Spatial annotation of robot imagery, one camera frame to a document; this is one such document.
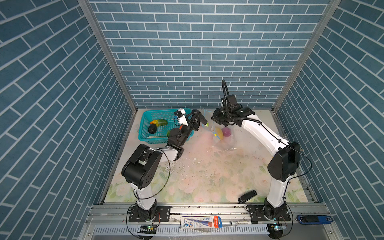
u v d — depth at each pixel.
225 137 1.02
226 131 1.02
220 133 1.00
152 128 1.03
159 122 1.08
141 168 0.49
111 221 0.72
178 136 0.67
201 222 0.71
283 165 0.48
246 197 0.76
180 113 0.72
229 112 0.65
